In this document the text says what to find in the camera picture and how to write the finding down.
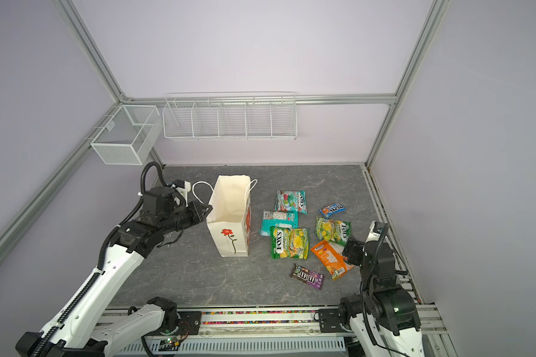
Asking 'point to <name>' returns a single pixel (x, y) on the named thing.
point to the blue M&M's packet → (327, 210)
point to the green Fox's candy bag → (289, 242)
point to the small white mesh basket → (129, 136)
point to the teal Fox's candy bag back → (289, 219)
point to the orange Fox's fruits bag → (335, 262)
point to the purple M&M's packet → (307, 277)
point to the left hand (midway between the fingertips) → (212, 210)
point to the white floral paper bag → (228, 215)
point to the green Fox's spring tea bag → (336, 231)
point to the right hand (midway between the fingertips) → (366, 241)
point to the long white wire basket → (235, 115)
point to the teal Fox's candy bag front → (291, 201)
